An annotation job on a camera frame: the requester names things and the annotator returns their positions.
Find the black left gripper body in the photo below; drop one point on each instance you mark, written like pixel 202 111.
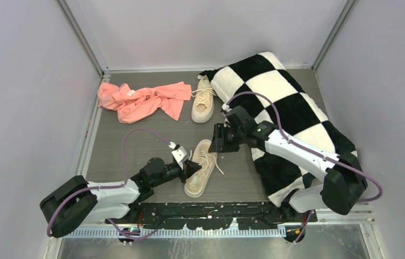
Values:
pixel 171 172

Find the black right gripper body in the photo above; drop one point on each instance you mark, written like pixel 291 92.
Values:
pixel 238 134

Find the beige sneaker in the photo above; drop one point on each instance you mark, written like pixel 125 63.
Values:
pixel 203 104
pixel 196 184

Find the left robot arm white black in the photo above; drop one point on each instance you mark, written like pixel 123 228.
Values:
pixel 78 201

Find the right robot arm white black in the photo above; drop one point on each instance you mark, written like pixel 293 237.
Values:
pixel 340 184

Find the black white checkered pillow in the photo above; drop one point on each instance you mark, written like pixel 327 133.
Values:
pixel 262 86

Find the pink cloth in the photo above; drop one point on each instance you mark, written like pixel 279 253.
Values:
pixel 134 105

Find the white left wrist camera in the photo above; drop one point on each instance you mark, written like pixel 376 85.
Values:
pixel 179 153

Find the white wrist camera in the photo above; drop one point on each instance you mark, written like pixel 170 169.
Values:
pixel 225 109
pixel 179 153

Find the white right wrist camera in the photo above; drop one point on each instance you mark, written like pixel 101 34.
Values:
pixel 225 109

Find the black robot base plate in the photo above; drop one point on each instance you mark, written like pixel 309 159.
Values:
pixel 212 215

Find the aluminium front rail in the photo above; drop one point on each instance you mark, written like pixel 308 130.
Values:
pixel 102 229

